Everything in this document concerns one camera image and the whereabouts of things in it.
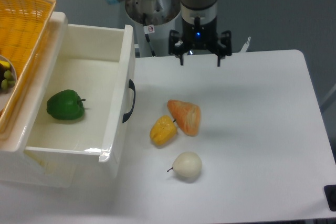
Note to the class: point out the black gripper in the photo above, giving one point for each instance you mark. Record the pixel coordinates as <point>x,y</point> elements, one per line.
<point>200,37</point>

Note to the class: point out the black object at table edge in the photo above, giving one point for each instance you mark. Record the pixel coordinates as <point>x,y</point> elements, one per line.
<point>330,193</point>

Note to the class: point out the black drawer handle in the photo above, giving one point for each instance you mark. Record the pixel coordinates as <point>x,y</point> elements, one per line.
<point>131,101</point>

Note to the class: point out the yellow woven basket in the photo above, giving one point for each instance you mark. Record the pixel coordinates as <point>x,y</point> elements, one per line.
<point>23,24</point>

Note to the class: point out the green bell pepper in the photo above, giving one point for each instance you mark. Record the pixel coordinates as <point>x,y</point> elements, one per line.
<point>66,105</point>

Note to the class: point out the yellow bell pepper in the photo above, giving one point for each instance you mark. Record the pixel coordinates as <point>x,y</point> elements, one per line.
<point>163,130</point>

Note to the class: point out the orange bread piece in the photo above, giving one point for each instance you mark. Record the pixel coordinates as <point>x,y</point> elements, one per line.
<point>187,116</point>

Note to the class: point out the green grapes bunch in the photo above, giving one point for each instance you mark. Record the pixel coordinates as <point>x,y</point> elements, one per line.
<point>7,80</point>

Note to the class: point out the white drawer cabinet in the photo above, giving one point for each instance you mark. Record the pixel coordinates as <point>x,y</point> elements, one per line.
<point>17,166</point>

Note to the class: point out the white bracket behind table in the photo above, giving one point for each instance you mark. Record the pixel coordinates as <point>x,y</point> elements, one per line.
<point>245,46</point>

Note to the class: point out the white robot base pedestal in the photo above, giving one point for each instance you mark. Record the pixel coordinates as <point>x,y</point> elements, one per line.
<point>152,21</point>

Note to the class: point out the yellow fruit on plate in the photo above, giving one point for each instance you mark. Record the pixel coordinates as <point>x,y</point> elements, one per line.
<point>5,64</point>

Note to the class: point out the white upper drawer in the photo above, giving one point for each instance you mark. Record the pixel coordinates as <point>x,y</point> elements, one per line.
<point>97,63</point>

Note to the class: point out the white pear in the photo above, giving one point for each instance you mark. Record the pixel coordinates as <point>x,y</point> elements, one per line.
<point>187,167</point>

